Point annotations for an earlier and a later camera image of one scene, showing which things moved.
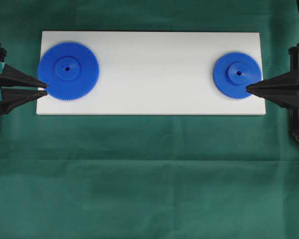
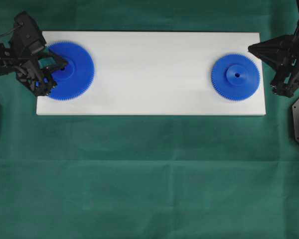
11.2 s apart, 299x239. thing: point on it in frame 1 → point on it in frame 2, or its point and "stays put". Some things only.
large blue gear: x=70 y=70 stays put
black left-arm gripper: x=1 y=86 → x=37 y=64
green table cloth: x=146 y=176 stays put
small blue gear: x=234 y=71 stays put
